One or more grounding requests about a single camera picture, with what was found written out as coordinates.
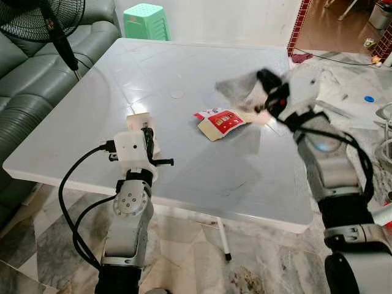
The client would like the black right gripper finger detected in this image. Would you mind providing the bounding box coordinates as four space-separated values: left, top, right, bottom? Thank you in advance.
256 67 282 91

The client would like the beige printed packet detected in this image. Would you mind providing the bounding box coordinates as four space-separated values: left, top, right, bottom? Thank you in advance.
126 112 162 155

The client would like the grey plastic bin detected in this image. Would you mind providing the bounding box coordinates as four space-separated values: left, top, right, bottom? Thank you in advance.
369 0 392 30

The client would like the dark red cloth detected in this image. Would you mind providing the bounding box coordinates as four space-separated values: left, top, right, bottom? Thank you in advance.
291 53 313 64

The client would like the red snack packet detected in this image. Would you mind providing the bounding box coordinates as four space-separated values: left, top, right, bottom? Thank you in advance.
194 108 247 142

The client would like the white plastic square table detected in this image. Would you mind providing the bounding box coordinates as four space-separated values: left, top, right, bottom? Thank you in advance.
3 38 325 262

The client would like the green plastic stool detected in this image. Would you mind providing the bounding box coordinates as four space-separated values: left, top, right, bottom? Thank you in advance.
123 3 171 42

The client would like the black standing fan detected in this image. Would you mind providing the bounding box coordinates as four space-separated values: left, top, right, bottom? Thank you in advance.
0 0 86 80

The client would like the green leather sofa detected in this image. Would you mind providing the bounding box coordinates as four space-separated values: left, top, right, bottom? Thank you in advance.
0 0 122 227

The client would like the white plastic tube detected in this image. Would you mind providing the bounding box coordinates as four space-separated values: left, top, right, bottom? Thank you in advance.
371 204 392 227

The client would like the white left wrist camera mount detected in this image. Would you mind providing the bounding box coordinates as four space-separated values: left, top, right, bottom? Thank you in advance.
112 131 159 173

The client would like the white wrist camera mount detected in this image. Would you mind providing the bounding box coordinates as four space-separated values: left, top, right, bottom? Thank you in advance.
112 131 159 173
283 66 322 114

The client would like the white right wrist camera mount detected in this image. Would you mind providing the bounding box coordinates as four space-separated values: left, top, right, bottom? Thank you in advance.
283 66 322 114

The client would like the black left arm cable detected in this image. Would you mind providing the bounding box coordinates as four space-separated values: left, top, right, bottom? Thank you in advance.
58 141 118 271

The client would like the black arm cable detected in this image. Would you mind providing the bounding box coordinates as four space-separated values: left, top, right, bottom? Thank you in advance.
58 141 118 271
279 113 375 203

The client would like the black floor cable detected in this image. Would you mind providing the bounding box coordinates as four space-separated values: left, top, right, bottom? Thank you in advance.
294 49 380 67

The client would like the white wire rack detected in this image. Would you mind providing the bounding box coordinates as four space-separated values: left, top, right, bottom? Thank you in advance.
375 103 392 160

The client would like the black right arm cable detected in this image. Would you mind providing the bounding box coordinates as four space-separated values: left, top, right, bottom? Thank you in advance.
279 113 375 203

